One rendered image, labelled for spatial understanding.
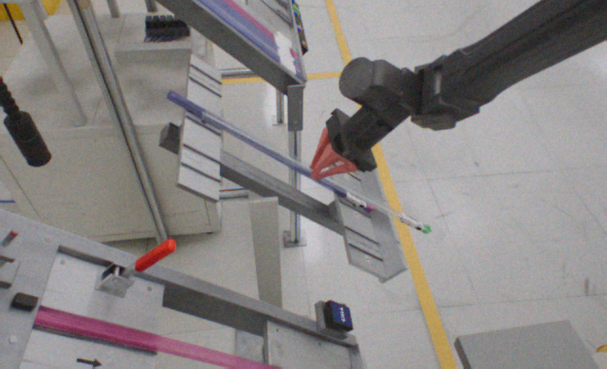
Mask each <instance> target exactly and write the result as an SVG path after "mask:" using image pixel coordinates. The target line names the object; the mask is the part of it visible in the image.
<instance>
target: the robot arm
mask: <svg viewBox="0 0 607 369"><path fill-rule="evenodd" d="M606 40H607V0H540V1H538V2H537V3H535V4H534V5H532V6H531V7H529V8H528V9H526V10H523V11H522V12H520V13H519V14H517V15H516V16H514V17H513V18H511V19H510V20H508V21H507V22H505V23H504V24H502V25H501V26H500V27H499V28H497V29H496V30H494V31H493V32H491V33H490V34H489V35H488V36H486V37H485V38H483V39H481V40H480V41H478V42H476V43H474V44H472V45H470V46H466V47H463V48H461V47H460V48H457V49H456V50H454V51H453V52H452V53H451V54H449V55H448V56H446V55H441V56H439V57H438V58H437V59H436V60H435V61H433V62H432V63H430V64H426V65H419V66H415V67H414V71H412V70H410V69H409V68H407V67H403V68H399V67H397V66H395V65H393V64H391V63H389V62H388V61H386V60H382V59H377V60H373V61H371V60H370V59H368V58H367V57H363V56H360V57H357V58H354V59H352V60H351V62H349V63H348V64H347V65H346V67H345V68H344V69H343V71H342V72H341V74H340V79H339V89H340V92H341V94H342V95H343V96H344V97H345V98H347V99H348V100H350V101H353V102H354V103H358V104H360V105H362V107H361V108H360V109H359V110H358V111H357V112H356V113H355V114H353V115H352V116H351V117H349V116H348V115H346V113H344V112H343V111H341V110H340V109H339V108H338V107H336V108H335V109H334V110H333V111H332V112H331V113H330V115H332V116H331V117H330V118H329V119H328V120H327V121H326V122H325V127H324V128H323V130H322V135H321V138H320V141H319V145H318V147H317V150H316V153H315V155H314V156H313V159H312V161H311V164H312V165H314V166H315V168H314V169H313V171H312V173H311V175H310V177H311V178H313V179H315V180H320V179H323V178H326V177H329V176H331V175H339V174H344V173H351V172H356V171H362V172H363V173H365V172H366V171H368V172H370V173H371V172H372V171H374V170H375V168H376V167H377V163H376V161H375V158H374V155H373V152H372V150H371V148H372V147H373V146H374V145H376V144H377V143H379V142H380V141H382V140H383V139H384V138H385V137H387V136H388V135H389V134H390V132H392V131H393V130H394V129H395V128H396V127H397V126H398V125H399V124H400V123H401V122H403V121H404V120H406V119H408V118H409V117H411V122H413V123H415V124H417V125H418V126H419V127H421V128H423V129H426V128H430V129H431V130H433V131H442V130H449V129H453V128H455V127H456V123H457V122H458V121H460V120H464V119H466V118H469V117H471V116H473V115H475V114H478V113H480V107H482V106H484V105H486V104H488V103H490V102H492V101H494V100H495V99H496V97H497V96H498V95H499V94H501V93H502V92H504V91H505V90H507V89H508V88H509V87H510V86H512V85H514V84H516V83H518V82H520V81H522V80H524V79H526V78H529V77H531V76H533V75H535V74H538V73H540V72H542V71H544V70H546V69H547V68H549V67H552V66H554V65H557V64H559V63H561V62H563V61H565V60H567V59H569V58H571V57H574V56H576V55H578V54H580V53H582V52H584V51H586V50H588V49H590V48H592V47H594V46H598V45H600V44H602V42H604V41H606ZM326 144H327V145H326ZM325 146H326V147H325ZM338 162H342V164H341V165H338V166H336V167H333V168H331V169H328V170H326V171H324V172H322V173H321V171H322V170H323V169H325V168H326V167H328V166H330V165H332V164H334V163H338Z"/></svg>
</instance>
